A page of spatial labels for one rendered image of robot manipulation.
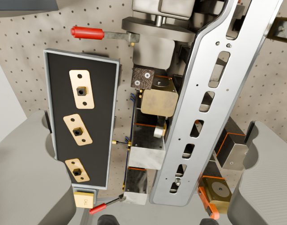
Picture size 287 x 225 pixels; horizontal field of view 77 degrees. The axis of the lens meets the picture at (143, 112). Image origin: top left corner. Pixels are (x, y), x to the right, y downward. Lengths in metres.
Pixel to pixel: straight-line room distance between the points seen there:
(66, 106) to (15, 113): 1.72
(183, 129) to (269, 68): 0.54
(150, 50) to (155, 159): 0.31
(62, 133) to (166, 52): 0.30
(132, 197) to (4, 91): 1.61
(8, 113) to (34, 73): 1.22
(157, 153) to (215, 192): 0.40
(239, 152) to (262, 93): 0.42
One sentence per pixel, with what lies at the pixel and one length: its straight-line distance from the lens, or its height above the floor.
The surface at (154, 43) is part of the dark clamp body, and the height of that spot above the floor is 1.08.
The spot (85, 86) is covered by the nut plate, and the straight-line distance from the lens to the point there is 0.39.
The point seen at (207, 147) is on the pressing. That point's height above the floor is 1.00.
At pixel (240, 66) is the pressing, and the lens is 0.59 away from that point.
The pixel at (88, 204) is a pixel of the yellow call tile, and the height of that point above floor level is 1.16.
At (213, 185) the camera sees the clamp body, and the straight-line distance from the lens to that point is 0.89.
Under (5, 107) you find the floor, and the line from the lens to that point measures 2.15.
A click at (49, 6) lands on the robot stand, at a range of 0.80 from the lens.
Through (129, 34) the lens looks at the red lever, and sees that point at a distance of 0.41.
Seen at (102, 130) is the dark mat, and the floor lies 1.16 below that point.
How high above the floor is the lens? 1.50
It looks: 60 degrees down
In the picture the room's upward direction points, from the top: 180 degrees counter-clockwise
